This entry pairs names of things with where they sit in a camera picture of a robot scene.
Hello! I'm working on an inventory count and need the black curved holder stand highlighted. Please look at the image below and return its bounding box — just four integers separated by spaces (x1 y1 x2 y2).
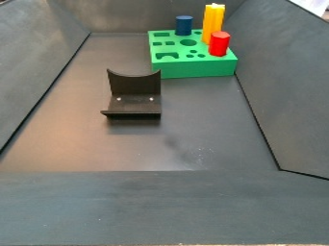
100 69 161 117

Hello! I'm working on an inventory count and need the yellow star prism block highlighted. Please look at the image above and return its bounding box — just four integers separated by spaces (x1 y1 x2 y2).
201 3 225 44

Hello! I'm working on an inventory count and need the blue cylinder block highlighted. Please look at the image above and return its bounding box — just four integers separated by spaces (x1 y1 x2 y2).
175 15 192 36

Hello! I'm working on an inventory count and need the green foam shape board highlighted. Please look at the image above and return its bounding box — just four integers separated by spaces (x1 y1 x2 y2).
148 29 237 79

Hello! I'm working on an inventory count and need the red hexagonal prism block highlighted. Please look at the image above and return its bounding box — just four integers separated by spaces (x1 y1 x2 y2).
208 31 229 57

